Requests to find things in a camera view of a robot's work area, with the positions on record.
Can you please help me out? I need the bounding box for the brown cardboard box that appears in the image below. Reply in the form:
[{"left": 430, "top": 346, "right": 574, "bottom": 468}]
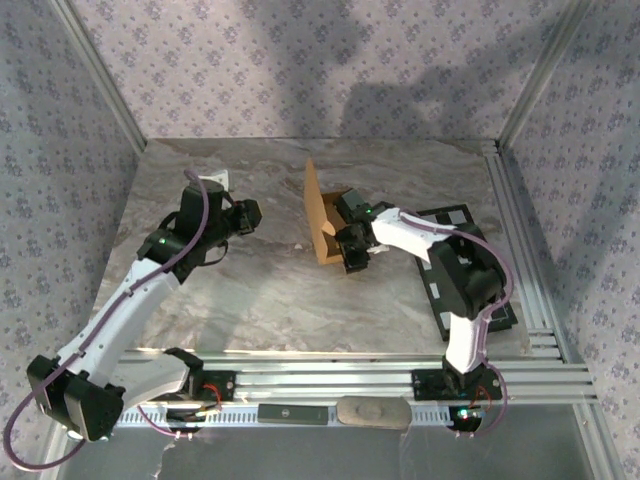
[{"left": 303, "top": 157, "right": 361, "bottom": 266}]

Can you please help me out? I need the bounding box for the black and white chessboard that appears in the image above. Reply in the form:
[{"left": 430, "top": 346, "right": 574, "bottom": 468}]
[{"left": 414, "top": 203, "right": 521, "bottom": 343}]

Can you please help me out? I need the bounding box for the grey oval metal plate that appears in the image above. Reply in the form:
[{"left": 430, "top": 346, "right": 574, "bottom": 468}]
[{"left": 334, "top": 395, "right": 414, "bottom": 430}]

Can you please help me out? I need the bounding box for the black rectangular bar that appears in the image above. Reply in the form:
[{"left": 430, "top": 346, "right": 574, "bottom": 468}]
[{"left": 257, "top": 403, "right": 331, "bottom": 427}]

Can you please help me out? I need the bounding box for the black circuit board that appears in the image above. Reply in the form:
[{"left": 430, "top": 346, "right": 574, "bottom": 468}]
[
  {"left": 448, "top": 405, "right": 485, "bottom": 432},
  {"left": 166, "top": 407, "right": 222, "bottom": 432}
]

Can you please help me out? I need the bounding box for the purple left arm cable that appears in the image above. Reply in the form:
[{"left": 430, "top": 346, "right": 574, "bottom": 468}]
[{"left": 7, "top": 168, "right": 224, "bottom": 471}]

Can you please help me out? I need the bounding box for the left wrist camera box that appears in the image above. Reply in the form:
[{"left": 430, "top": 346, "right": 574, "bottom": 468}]
[{"left": 198, "top": 169, "right": 234, "bottom": 194}]

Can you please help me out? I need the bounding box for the aluminium profile frame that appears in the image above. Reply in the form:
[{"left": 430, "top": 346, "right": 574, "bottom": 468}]
[{"left": 39, "top": 0, "right": 640, "bottom": 480}]

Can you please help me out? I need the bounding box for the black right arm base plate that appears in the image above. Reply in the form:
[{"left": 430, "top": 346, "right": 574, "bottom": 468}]
[{"left": 410, "top": 368, "right": 504, "bottom": 401}]

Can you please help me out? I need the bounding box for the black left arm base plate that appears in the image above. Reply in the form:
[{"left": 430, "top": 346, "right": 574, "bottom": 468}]
[{"left": 187, "top": 370, "right": 237, "bottom": 402}]

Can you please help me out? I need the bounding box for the white slotted cable rail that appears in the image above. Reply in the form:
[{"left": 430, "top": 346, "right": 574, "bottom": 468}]
[{"left": 122, "top": 405, "right": 459, "bottom": 426}]

